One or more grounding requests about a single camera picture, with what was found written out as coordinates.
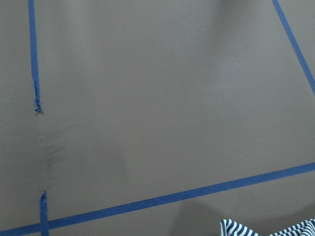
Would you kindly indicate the navy white striped polo shirt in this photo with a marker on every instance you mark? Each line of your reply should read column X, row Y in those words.
column 229, row 227

